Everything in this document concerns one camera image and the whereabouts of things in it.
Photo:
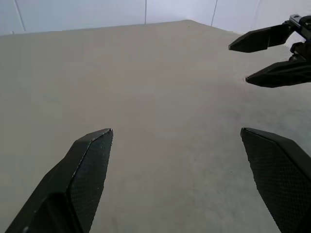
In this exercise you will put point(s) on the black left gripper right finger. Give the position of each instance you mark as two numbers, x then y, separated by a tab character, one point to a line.
281	179

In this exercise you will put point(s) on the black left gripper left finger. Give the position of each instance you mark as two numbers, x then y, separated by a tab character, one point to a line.
82	184

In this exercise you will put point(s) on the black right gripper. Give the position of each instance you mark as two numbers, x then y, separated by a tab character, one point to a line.
305	48

